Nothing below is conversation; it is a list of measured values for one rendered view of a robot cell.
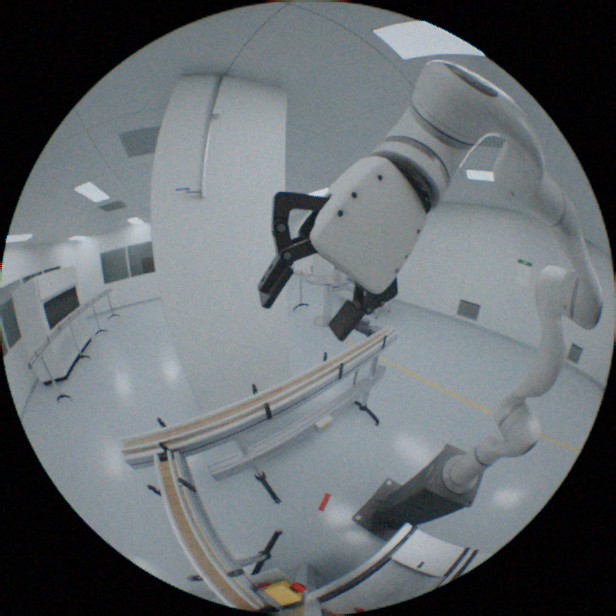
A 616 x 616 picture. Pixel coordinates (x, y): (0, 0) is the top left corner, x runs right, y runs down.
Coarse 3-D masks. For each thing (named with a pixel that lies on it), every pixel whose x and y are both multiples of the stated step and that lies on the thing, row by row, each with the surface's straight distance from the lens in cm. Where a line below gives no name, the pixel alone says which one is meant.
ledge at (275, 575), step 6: (270, 570) 76; (276, 570) 76; (252, 576) 78; (258, 576) 77; (264, 576) 77; (270, 576) 77; (276, 576) 76; (282, 576) 76; (252, 582) 79; (258, 582) 78; (264, 582) 78; (276, 582) 77; (288, 582) 77; (294, 582) 77
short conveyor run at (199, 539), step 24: (168, 456) 84; (168, 480) 85; (192, 480) 89; (168, 504) 79; (192, 504) 77; (192, 528) 73; (192, 552) 78; (216, 552) 74; (192, 576) 75; (216, 576) 76; (240, 576) 74; (240, 600) 78; (264, 600) 75
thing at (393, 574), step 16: (368, 576) 76; (384, 576) 80; (400, 576) 82; (416, 576) 85; (432, 576) 88; (352, 592) 79; (368, 592) 81; (384, 592) 82; (400, 592) 85; (416, 592) 88; (320, 608) 81; (336, 608) 82; (352, 608) 83; (368, 608) 84
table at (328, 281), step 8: (312, 280) 332; (320, 280) 333; (328, 280) 335; (336, 280) 338; (344, 280) 342; (328, 288) 351; (328, 296) 355; (328, 304) 360; (328, 312) 367; (320, 320) 381; (328, 320) 374
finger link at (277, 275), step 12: (276, 228) 14; (288, 228) 14; (276, 240) 14; (288, 240) 14; (276, 252) 15; (276, 264) 14; (288, 264) 14; (264, 276) 15; (276, 276) 14; (288, 276) 14; (264, 288) 15; (276, 288) 14; (264, 300) 15
